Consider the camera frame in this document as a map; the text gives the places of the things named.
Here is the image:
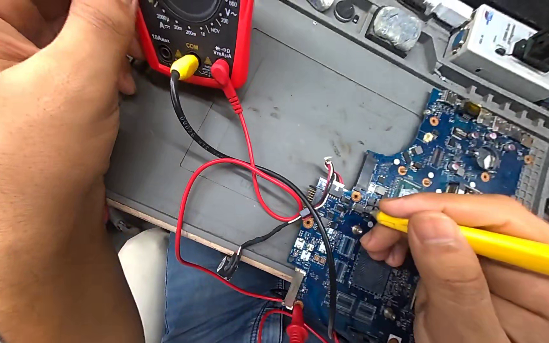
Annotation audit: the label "white adapter box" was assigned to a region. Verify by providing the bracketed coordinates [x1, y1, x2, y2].
[444, 4, 549, 103]

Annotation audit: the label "small black round knob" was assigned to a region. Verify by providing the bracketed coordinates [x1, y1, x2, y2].
[334, 0, 357, 23]

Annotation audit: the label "silver metal strip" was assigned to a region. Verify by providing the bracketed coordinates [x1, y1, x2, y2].
[284, 269, 306, 309]

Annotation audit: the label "silver and black connector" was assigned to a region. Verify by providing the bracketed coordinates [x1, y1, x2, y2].
[422, 0, 473, 28]

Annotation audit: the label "red and black multimeter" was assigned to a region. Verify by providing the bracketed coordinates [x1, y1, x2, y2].
[134, 0, 255, 90]

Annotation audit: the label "person's right hand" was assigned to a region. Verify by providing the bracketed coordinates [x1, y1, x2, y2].
[360, 193, 549, 343]

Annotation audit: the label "red test lead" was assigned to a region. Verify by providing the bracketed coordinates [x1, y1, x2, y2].
[175, 59, 340, 343]

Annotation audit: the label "yellow pen-shaped tool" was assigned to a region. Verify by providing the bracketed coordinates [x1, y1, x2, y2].
[376, 211, 549, 285]

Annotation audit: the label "blue circuit board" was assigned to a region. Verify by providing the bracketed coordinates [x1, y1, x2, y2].
[288, 88, 537, 343]

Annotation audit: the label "thin cable with black jack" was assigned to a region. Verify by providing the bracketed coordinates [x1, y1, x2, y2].
[216, 156, 345, 281]

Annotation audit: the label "crumpled silver block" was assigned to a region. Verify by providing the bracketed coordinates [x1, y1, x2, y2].
[371, 6, 424, 53]

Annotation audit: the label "person's left forearm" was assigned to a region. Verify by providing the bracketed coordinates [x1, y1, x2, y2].
[0, 176, 146, 343]

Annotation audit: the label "person's left hand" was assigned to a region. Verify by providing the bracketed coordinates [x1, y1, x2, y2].
[0, 0, 146, 191]

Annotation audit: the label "black test lead, yellow plug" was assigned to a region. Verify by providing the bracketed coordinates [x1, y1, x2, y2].
[170, 54, 347, 340]

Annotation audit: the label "grey work mat with compartments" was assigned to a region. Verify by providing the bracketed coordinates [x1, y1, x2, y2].
[105, 0, 549, 286]

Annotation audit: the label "person's legs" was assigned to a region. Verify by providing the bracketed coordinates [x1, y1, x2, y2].
[161, 231, 294, 343]

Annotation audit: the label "beige rounded object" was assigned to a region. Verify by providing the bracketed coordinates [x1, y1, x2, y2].
[118, 227, 173, 343]

